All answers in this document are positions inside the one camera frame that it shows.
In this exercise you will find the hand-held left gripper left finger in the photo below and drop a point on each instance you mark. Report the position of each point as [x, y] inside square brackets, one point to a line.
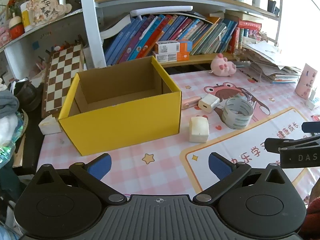
[100, 166]

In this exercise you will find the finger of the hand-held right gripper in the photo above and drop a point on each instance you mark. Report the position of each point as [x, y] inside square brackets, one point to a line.
[311, 126]
[273, 144]

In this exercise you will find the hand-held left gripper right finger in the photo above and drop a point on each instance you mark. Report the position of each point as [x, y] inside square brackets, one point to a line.
[220, 165]

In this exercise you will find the cream foam block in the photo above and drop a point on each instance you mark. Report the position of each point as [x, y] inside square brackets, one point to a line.
[198, 130]

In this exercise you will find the clear tape roll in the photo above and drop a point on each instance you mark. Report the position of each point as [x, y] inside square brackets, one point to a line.
[237, 123]

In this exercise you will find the yellow cardboard box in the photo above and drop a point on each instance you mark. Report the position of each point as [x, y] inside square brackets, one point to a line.
[120, 127]

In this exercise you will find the white charger adapter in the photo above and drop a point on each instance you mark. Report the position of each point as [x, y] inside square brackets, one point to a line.
[208, 102]

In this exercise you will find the pink power bank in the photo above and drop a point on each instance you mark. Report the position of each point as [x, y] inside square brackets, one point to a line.
[190, 102]

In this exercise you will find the pink plush toy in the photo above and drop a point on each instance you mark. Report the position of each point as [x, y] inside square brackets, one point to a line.
[221, 66]

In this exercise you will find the small white box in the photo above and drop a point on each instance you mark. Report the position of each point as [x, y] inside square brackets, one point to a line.
[50, 126]

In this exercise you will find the stack of papers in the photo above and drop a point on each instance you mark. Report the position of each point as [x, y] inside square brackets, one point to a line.
[272, 62]

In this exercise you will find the iridescent bag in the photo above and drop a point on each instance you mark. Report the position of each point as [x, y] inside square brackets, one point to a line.
[10, 140]

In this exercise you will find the brown white chessboard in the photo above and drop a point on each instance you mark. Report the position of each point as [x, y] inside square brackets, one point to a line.
[62, 80]

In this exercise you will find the black cap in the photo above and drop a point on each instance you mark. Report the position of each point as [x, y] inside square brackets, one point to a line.
[26, 95]

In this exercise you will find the grey cloth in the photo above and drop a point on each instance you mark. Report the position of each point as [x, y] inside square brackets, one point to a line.
[7, 102]

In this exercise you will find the orange white carton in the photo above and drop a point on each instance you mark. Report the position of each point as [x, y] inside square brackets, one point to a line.
[172, 57]
[170, 47]

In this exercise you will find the thick white-edged book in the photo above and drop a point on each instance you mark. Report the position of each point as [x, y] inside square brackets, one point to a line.
[117, 27]

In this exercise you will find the row of colourful books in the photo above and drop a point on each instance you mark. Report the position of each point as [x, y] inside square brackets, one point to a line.
[150, 35]

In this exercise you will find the red white figurine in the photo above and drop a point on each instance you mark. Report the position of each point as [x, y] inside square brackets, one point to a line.
[16, 27]

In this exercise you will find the yellow white cup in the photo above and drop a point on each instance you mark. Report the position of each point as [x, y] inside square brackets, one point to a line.
[25, 17]

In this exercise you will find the bunny ornament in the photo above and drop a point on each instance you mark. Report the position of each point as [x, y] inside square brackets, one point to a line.
[46, 2]

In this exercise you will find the white shelf post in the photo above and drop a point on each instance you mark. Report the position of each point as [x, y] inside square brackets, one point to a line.
[93, 30]

